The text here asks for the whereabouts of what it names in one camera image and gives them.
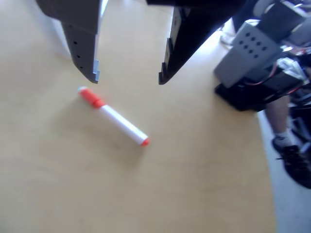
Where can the person's leg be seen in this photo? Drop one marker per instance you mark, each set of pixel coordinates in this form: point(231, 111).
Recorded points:
point(279, 116)

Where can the white marker pen red cap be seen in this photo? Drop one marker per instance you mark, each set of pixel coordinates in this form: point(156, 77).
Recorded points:
point(114, 117)

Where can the black office chair base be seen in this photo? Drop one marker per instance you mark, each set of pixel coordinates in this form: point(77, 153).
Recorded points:
point(301, 121)

